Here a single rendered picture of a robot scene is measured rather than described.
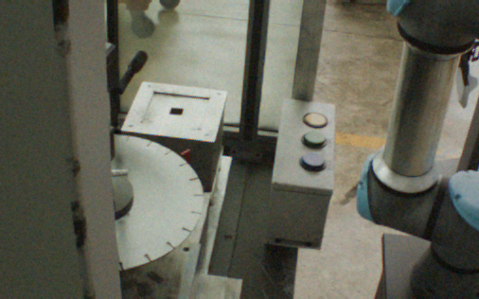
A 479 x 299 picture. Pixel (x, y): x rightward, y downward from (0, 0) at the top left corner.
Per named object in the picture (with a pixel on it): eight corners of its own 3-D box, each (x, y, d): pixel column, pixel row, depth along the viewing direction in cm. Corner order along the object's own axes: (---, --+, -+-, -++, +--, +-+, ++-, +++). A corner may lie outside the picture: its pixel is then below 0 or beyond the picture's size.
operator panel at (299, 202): (275, 155, 153) (282, 97, 144) (326, 161, 153) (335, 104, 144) (264, 243, 131) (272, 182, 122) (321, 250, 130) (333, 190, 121)
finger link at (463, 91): (487, 101, 143) (477, 61, 142) (470, 108, 141) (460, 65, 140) (476, 103, 146) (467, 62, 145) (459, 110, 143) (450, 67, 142)
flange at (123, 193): (55, 185, 109) (53, 173, 107) (116, 166, 114) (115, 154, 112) (79, 228, 102) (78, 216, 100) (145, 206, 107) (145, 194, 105)
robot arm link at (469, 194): (487, 278, 113) (512, 220, 104) (416, 255, 117) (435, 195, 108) (498, 236, 121) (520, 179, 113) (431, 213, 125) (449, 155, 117)
